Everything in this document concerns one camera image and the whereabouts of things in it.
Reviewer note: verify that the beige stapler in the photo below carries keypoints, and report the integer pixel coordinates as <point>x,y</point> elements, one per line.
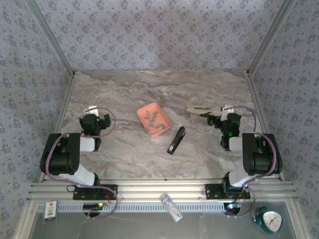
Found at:
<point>193,111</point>

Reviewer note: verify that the black stapler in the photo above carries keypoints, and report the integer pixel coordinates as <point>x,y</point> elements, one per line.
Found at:
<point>176,140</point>

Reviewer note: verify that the pink plastic tray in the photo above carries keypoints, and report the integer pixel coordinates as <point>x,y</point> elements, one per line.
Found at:
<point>159,119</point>

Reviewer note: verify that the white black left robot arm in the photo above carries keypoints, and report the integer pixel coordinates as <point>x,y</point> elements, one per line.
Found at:
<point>62,159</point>

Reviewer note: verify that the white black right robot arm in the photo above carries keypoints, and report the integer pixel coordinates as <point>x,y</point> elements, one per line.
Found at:
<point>261,154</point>

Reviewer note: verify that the left circuit board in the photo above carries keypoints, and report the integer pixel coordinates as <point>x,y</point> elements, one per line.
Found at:
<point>93,206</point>

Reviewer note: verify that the circuit board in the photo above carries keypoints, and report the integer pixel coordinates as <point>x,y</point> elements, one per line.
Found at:
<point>233,207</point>
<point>93,206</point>

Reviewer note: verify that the right circuit board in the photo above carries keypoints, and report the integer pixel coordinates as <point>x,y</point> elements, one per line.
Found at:
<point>233,207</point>

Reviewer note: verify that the clear plastic bottle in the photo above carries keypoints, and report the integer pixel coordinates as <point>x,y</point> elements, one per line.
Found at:
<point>172,209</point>

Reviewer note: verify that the white label card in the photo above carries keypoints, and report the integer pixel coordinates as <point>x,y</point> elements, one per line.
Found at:
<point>50,211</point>

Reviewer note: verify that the grey metal shelf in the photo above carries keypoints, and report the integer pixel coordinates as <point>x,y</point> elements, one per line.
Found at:
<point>124,226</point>

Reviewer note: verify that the green alarm clock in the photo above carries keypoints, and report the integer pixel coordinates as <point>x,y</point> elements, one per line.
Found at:
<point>271,221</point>

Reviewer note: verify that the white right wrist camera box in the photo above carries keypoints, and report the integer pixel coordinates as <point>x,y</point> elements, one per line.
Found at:
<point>227,111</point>

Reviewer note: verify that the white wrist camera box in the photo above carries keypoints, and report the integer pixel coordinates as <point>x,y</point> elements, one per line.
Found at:
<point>91,110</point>
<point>227,111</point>

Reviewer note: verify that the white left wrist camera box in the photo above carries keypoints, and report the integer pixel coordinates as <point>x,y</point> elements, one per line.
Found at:
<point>91,110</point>

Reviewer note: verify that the aluminium side rail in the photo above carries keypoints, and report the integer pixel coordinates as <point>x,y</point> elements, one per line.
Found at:
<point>66,97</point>
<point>256,99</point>

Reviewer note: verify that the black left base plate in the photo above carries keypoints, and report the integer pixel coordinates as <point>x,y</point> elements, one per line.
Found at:
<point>112,189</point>

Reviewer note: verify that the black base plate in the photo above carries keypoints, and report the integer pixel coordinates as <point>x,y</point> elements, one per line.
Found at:
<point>112,189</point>
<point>211,191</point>

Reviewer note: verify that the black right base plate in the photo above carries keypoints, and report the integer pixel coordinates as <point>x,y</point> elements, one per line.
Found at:
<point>211,191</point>

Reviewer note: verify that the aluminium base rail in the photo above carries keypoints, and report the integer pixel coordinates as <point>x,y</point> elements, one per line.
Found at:
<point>162,185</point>

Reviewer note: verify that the aluminium corner post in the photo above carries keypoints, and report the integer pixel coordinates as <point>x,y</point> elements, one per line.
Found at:
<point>51,37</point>
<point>269,37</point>

